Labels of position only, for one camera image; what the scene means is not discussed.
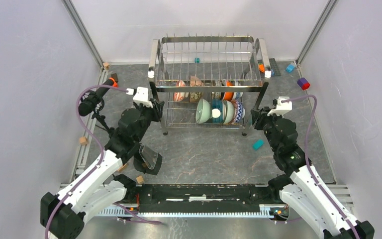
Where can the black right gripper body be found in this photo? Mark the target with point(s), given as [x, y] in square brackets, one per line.
[263, 122]

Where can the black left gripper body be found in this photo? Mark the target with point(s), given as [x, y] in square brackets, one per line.
[150, 114]

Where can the pale green ceramic bowl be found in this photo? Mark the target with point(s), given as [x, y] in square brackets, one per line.
[203, 111]

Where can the wooden block under arm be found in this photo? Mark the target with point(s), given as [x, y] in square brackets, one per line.
[123, 167]

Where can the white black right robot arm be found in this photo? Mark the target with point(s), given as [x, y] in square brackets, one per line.
[301, 187]

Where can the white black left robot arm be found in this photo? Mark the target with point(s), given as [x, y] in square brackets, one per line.
[65, 214]

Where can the steel two-tier dish rack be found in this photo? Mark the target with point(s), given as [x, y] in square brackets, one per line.
[173, 71]

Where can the blue zigzag patterned bowl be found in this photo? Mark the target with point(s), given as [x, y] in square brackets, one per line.
[239, 111]

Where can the teal block on floor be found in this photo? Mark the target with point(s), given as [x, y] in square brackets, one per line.
[258, 144]

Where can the blue white porcelain bowl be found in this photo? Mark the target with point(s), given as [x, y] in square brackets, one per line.
[237, 95]

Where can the orange bowl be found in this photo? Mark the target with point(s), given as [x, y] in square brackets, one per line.
[228, 96]

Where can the black clear-top container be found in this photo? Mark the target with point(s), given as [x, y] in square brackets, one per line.
[147, 160]

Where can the orange curved block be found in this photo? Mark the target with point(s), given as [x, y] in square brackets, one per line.
[261, 68]

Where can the black white patterned bowl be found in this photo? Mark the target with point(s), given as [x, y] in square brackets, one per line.
[216, 95]

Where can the purple red block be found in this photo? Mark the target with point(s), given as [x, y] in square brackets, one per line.
[303, 83]

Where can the grey building baseplate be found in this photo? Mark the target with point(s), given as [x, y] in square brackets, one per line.
[275, 71]

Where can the light blue block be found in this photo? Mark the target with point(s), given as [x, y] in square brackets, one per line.
[291, 66]

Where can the black microphone on tripod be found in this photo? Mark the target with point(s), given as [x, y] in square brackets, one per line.
[93, 103]

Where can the wooden cube near base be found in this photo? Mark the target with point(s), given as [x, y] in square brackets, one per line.
[140, 180]

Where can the wooden cube back corner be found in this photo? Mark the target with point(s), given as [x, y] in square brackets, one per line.
[106, 65]

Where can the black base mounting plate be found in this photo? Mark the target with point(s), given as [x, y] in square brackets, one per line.
[200, 198]

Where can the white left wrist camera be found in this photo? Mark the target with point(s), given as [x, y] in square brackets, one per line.
[140, 96]

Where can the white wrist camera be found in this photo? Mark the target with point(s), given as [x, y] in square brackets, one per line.
[283, 106]
[140, 96]

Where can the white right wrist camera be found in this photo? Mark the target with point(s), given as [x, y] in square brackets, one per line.
[283, 106]

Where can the wooden cube left rail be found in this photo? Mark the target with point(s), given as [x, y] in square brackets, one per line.
[83, 141]

